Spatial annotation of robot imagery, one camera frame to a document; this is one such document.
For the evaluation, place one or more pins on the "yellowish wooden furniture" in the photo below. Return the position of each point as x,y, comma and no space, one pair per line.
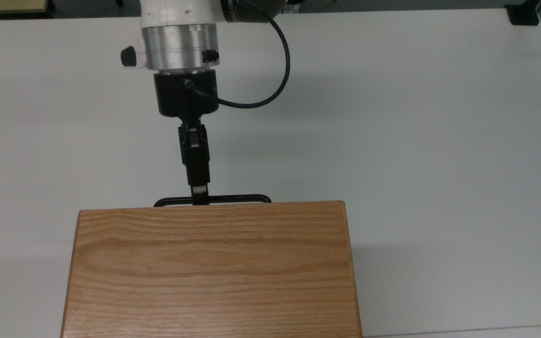
7,5

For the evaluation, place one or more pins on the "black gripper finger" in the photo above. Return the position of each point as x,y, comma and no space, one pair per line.
182,148
199,164

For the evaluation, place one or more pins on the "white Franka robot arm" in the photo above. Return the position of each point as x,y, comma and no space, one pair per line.
176,42

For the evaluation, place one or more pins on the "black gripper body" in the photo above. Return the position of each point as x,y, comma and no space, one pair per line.
181,96

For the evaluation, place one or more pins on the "wooden two-drawer cabinet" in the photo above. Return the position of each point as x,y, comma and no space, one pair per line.
214,272

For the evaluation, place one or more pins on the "black table clamp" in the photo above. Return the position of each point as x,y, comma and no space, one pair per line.
524,14

